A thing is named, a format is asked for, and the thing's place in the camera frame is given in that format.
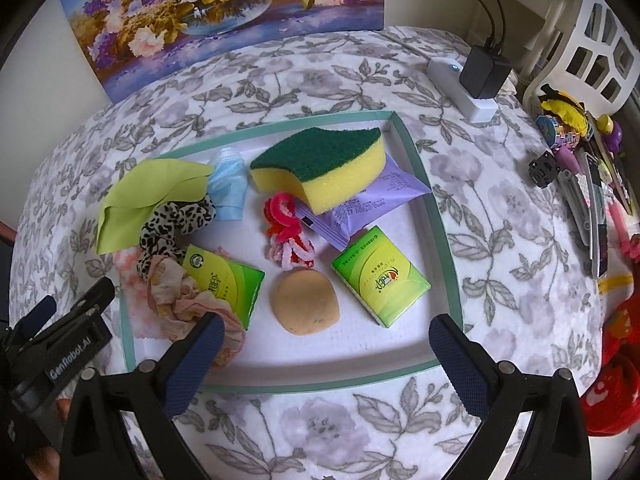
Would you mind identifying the leopard print scrunchie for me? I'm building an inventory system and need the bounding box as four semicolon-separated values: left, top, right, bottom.
137;196;218;281

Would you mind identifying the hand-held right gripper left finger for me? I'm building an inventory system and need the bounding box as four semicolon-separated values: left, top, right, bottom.
60;311;226;480

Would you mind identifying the pink floral scrunchie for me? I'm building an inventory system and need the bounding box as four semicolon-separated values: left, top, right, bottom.
145;254;247;367

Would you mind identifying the white power strip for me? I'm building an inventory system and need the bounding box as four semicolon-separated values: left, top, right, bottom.
426;57;498;123

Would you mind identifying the purple wipes packet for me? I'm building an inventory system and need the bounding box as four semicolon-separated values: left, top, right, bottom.
295;152;432;251

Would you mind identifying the flower painting canvas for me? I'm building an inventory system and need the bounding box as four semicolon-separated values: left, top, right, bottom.
56;0;388;103

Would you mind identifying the yellow and black hair clip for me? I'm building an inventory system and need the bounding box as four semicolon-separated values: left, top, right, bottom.
540;87;593;136

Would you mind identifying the white lattice basket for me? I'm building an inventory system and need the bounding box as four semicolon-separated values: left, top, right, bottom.
520;0;640;116

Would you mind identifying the red fuzzy hair tie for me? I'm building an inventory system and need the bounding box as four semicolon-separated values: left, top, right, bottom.
262;191;317;270

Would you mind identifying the pink cone trinket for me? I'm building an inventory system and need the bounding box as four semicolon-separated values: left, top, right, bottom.
555;146;581;173

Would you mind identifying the green tea box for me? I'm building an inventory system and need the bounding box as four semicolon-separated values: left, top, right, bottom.
181;243;266;332

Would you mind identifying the grey floral blanket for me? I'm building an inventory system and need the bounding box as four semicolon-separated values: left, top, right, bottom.
10;25;608;480

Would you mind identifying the grey hair clip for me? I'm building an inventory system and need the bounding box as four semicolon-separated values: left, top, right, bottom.
557;169;596;251

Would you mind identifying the black power adapter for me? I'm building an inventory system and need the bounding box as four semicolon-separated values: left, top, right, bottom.
459;44;513;100

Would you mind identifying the tan round cookie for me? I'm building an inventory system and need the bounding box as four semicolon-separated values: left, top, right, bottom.
270;267;341;336

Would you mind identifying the teal shallow cardboard box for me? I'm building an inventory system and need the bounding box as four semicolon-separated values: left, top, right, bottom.
102;110;463;395

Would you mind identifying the white wooden shelf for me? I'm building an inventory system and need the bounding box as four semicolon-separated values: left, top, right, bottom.
500;0;586;76

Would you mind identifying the green tissue pack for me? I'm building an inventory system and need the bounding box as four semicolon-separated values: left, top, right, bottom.
331;226;432;328

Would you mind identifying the pink hair clip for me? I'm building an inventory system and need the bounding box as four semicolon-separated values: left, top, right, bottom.
607;200;640;261

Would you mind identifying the purple duck toy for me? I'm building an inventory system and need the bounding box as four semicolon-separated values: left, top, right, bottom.
597;114;623;153

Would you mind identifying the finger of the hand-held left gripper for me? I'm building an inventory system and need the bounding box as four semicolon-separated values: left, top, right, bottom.
10;295;58;342
47;276;116;333

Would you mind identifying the yellow and green sponge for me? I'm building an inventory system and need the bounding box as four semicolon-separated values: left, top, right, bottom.
248;127;387;214

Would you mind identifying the blue face mask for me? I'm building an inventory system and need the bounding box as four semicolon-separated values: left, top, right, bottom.
206;146;249;222

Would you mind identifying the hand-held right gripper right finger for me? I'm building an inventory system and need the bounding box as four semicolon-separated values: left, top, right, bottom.
429;313;593;480

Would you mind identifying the light green cloth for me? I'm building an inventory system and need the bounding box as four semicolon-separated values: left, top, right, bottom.
96;159;213;255

